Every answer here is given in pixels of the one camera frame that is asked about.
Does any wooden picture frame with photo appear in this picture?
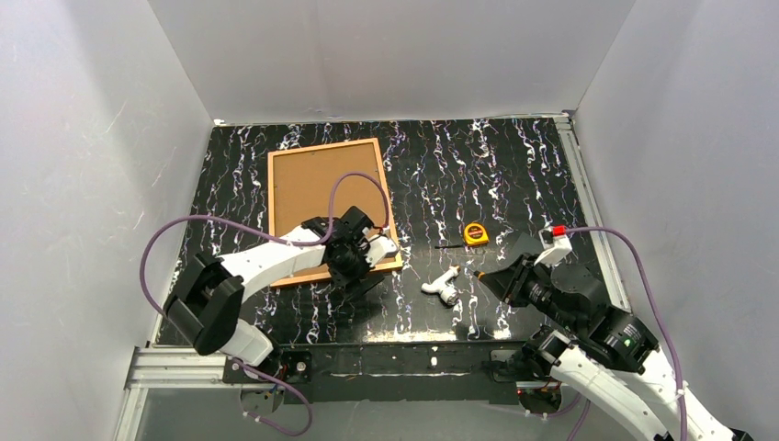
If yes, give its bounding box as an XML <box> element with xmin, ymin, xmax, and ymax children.
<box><xmin>267</xmin><ymin>138</ymin><xmax>403</xmax><ymax>288</ymax></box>

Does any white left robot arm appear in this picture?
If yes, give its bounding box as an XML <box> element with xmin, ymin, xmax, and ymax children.
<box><xmin>163</xmin><ymin>206</ymin><xmax>399</xmax><ymax>367</ymax></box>

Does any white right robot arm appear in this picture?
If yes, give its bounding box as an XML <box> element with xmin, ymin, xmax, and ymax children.
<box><xmin>473</xmin><ymin>227</ymin><xmax>751</xmax><ymax>440</ymax></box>

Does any yellow tape measure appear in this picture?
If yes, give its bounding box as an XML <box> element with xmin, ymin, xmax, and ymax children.
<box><xmin>463</xmin><ymin>222</ymin><xmax>490</xmax><ymax>247</ymax></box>

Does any white plastic spray nozzle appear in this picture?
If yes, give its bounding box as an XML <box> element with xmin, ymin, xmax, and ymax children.
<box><xmin>421</xmin><ymin>266</ymin><xmax>460</xmax><ymax>307</ymax></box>

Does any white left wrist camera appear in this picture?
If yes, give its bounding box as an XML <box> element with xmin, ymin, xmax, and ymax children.
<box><xmin>365</xmin><ymin>234</ymin><xmax>399</xmax><ymax>267</ymax></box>

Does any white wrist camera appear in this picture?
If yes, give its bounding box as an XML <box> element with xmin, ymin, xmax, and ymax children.
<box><xmin>535</xmin><ymin>225</ymin><xmax>572</xmax><ymax>266</ymax></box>
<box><xmin>365</xmin><ymin>234</ymin><xmax>399</xmax><ymax>267</ymax></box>

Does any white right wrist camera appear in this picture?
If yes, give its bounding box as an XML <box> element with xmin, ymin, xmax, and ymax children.
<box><xmin>535</xmin><ymin>225</ymin><xmax>572</xmax><ymax>266</ymax></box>

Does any aluminium rail base frame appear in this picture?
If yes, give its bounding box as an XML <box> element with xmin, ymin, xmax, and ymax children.
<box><xmin>112</xmin><ymin>344</ymin><xmax>610</xmax><ymax>441</ymax></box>

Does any aluminium side rail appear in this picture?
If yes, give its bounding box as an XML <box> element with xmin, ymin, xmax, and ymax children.
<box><xmin>552</xmin><ymin>114</ymin><xmax>632</xmax><ymax>312</ymax></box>

